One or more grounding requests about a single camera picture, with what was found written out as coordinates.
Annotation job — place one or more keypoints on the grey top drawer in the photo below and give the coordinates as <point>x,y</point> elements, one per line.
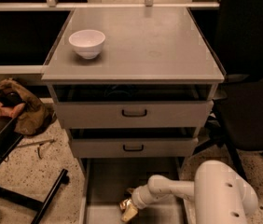
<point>152,106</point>

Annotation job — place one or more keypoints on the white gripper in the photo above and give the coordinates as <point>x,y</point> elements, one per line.
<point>138,198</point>

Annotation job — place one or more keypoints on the black metal stand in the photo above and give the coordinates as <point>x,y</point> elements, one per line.
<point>9,139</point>

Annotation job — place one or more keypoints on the brown crumpled cloth bag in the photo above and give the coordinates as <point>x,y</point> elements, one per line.
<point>31,115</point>

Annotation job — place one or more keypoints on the white ceramic bowl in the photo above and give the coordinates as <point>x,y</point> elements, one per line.
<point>87,43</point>

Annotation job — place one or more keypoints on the crushed orange can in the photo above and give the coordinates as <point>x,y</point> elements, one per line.
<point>124,204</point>

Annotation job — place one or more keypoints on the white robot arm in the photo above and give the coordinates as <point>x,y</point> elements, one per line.
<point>220,195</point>

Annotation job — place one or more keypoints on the grey bottom drawer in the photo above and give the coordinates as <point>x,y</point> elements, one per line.
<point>106,186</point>

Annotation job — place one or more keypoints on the grey middle drawer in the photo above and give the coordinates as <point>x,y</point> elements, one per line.
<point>133,142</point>

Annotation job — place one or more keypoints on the grey drawer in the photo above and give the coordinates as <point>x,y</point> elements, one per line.
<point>106,186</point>
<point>133,142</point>
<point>152,106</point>

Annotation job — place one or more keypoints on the grey drawer cabinet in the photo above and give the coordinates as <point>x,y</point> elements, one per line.
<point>143,46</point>

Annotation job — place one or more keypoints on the dark object in top drawer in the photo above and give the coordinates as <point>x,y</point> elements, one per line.
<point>119,91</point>

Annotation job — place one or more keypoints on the black office chair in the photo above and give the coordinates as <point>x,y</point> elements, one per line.
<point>238,44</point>

